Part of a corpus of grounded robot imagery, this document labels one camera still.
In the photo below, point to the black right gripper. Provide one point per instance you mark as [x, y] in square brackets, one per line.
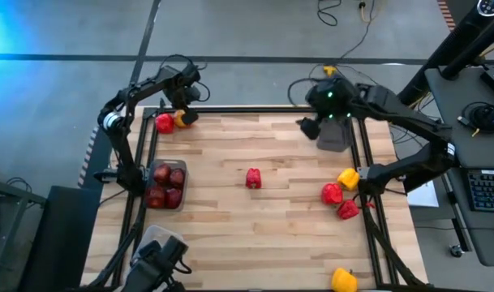
[332, 99]

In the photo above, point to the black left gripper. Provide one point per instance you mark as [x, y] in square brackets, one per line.
[179, 85]

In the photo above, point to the dark red apple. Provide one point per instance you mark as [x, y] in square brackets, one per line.
[155, 197]
[173, 198]
[177, 177]
[162, 173]

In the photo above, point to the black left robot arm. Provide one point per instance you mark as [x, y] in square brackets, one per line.
[123, 150]

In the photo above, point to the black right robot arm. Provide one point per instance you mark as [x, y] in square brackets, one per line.
[413, 117]

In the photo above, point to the grey plastic bin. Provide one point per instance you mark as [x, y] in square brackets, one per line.
[333, 140]

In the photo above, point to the bright red apple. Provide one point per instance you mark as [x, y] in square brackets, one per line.
[164, 123]

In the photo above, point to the clear plastic bin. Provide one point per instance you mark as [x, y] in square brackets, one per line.
[165, 161]

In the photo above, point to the yellow power plug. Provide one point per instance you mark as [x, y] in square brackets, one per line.
[329, 70]

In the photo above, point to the yellow bell pepper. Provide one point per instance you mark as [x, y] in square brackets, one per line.
[348, 179]
[344, 280]

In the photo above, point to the large red bell pepper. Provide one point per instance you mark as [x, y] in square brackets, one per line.
[332, 194]

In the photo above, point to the clear plastic container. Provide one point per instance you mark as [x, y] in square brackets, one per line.
[159, 233]

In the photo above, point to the white paper sheet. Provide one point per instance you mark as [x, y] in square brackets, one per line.
[425, 196]

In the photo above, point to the dark grey desk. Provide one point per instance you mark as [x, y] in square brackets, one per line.
[465, 158]

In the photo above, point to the black tower fan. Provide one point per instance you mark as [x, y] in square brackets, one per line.
[453, 44]

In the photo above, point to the black round stand base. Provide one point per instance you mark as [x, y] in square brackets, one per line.
[482, 117]

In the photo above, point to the black cabinet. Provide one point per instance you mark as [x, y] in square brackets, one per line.
[60, 243]

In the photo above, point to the black computer keyboard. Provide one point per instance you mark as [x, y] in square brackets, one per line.
[488, 190]

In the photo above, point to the black caster wheel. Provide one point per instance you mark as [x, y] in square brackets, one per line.
[456, 251]

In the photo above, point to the dark side table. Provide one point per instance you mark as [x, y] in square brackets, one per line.
[3, 194]

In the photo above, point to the black aluminium table frame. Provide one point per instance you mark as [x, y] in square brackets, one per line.
[250, 109]

